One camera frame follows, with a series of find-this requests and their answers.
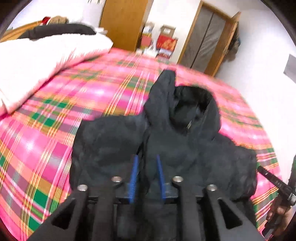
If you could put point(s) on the wooden headboard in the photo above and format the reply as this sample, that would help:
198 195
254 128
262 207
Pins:
17 32

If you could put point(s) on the right hand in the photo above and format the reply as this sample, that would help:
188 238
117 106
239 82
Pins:
286 213

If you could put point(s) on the pink plaid bed sheet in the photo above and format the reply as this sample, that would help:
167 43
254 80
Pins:
37 139

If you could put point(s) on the wooden wardrobe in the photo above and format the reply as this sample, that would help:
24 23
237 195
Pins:
124 21

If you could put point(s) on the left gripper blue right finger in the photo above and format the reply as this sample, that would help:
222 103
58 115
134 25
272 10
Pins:
167 191

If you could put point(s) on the grey wall panel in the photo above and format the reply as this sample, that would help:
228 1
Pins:
290 68

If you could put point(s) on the black pillow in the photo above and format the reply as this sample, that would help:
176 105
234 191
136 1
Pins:
57 29

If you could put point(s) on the black puffer jacket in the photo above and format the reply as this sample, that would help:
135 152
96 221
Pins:
179 126

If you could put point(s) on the cardboard box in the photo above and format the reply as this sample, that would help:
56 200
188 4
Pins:
167 31

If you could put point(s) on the red gift box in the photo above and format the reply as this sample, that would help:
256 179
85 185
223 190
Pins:
166 43

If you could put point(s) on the wooden door frame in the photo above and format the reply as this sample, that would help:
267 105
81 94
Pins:
209 37

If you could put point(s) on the pink plastic bucket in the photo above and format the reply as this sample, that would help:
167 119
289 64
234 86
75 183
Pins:
145 41

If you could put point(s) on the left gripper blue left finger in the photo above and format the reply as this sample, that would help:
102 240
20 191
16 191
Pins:
132 177

